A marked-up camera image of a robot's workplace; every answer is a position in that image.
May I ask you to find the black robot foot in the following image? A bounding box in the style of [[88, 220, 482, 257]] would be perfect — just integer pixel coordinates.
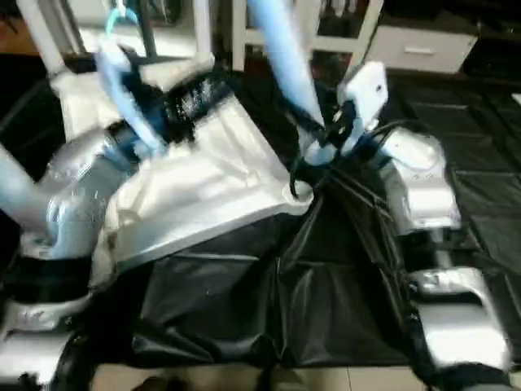
[[134, 373, 204, 391], [252, 376, 306, 391]]

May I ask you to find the white plastic table top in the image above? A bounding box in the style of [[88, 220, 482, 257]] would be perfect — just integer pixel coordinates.
[[49, 53, 317, 286]]

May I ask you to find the black left robot foot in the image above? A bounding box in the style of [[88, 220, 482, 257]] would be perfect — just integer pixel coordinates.
[[134, 373, 204, 391]]

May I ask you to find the black work mat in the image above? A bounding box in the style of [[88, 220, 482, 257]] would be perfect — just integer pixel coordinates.
[[0, 65, 521, 371]]

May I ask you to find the black right robot foot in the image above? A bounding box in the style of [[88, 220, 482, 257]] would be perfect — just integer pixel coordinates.
[[252, 376, 306, 391]]

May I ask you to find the white glass door cabinet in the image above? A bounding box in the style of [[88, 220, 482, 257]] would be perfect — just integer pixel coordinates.
[[230, 0, 383, 82]]

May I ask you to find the teal and white mop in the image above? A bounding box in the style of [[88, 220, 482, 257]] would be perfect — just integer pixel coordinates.
[[104, 0, 141, 42]]

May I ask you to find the white plastic table leg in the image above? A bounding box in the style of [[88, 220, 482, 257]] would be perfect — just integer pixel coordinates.
[[191, 0, 214, 59], [16, 0, 74, 74], [246, 0, 343, 168], [0, 143, 50, 241]]

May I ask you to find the white drawer unit with handle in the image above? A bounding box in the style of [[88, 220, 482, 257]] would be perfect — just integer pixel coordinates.
[[368, 24, 481, 76]]

